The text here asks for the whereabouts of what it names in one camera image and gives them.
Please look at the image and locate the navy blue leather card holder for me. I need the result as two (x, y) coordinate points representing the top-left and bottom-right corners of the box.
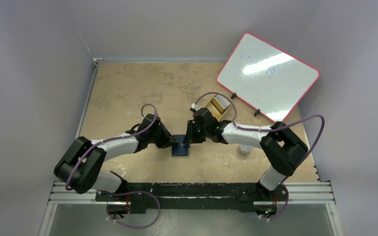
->
(171, 134), (189, 157)

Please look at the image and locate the beige oval plastic tray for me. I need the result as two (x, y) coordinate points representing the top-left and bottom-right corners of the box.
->
(203, 94), (232, 121)

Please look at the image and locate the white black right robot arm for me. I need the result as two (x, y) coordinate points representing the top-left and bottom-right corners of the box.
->
(183, 108), (309, 200)

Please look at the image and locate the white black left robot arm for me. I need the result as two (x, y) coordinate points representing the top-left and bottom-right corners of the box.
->
(54, 114), (178, 201)

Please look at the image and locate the stack of credit cards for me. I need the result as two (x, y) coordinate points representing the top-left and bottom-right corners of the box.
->
(206, 94), (231, 117)

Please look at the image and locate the clear jar of paper clips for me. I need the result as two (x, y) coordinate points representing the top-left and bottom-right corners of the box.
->
(238, 144), (253, 155)

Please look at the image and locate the red framed whiteboard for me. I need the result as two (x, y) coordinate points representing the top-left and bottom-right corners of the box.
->
(217, 33), (319, 121)

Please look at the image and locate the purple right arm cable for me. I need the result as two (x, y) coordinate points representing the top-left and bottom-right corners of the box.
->
(190, 92), (325, 183)

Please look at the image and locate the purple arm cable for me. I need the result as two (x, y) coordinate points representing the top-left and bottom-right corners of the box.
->
(190, 92), (325, 183)
(65, 104), (158, 191)

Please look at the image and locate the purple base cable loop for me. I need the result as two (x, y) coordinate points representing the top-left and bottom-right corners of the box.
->
(106, 191), (161, 230)

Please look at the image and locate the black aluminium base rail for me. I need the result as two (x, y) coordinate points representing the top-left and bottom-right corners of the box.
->
(49, 172), (336, 215)

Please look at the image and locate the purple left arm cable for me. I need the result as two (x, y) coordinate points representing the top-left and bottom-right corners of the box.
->
(65, 104), (158, 191)

